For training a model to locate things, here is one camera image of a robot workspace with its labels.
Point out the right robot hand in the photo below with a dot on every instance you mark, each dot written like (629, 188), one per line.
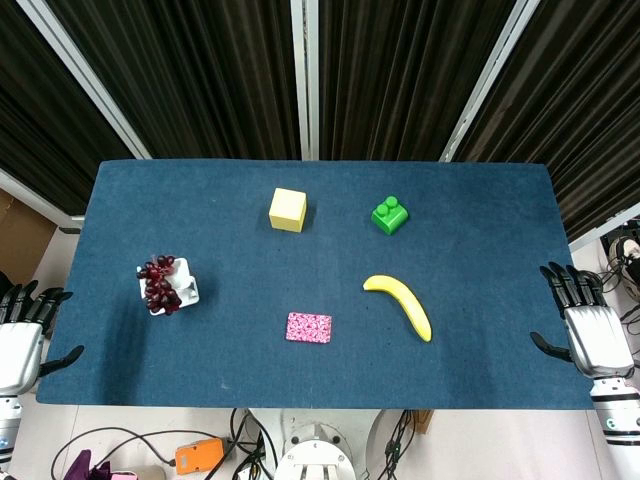
(595, 340)

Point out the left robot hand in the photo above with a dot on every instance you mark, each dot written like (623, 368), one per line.
(20, 345)

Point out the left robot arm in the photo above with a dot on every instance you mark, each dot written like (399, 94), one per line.
(9, 425)

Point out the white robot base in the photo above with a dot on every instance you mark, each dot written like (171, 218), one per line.
(320, 450)

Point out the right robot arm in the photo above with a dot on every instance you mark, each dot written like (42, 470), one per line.
(617, 425)

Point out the brown cardboard box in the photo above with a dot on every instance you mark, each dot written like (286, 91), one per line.
(22, 235)

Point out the purple bag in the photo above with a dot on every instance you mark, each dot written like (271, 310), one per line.
(85, 467)

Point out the dark red grape bunch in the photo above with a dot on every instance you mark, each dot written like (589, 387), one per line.
(160, 287)

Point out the white stand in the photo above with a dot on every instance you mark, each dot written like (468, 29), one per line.
(186, 285)

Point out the small cardboard piece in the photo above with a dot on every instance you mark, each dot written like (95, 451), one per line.
(424, 421)

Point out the yellow banana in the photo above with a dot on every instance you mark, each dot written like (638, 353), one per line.
(407, 305)

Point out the orange foot pedal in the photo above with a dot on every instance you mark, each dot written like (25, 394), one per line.
(198, 456)

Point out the green building block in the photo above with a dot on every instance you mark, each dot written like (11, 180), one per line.
(390, 216)

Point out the blue table cloth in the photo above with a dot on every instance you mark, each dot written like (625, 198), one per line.
(320, 370)

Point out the yellow cube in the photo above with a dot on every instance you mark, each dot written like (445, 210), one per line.
(287, 210)

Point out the black pleated curtain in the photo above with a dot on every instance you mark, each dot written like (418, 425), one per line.
(400, 75)

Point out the white frame post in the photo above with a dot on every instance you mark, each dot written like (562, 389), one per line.
(605, 227)
(305, 80)
(35, 195)
(82, 80)
(487, 85)

